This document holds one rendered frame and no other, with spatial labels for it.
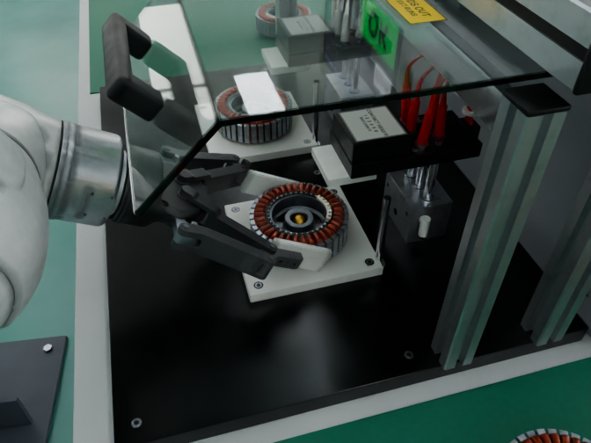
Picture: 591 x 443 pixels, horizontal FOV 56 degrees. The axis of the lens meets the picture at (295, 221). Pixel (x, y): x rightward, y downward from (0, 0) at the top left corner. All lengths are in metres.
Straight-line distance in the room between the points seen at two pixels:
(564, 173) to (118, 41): 0.44
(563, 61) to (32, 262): 0.32
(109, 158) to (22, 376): 1.12
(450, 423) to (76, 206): 0.39
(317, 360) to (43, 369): 1.10
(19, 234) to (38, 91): 2.41
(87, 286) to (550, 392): 0.50
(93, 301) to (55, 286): 1.11
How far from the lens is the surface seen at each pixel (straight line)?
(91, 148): 0.51
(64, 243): 1.88
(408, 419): 0.55
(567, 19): 0.36
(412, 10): 0.45
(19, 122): 0.49
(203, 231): 0.52
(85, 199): 0.51
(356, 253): 0.63
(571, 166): 0.61
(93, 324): 0.64
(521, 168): 0.40
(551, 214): 0.65
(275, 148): 0.78
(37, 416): 1.50
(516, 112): 0.38
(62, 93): 2.68
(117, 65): 0.39
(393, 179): 0.67
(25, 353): 1.62
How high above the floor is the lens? 1.23
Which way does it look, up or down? 43 degrees down
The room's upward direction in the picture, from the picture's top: straight up
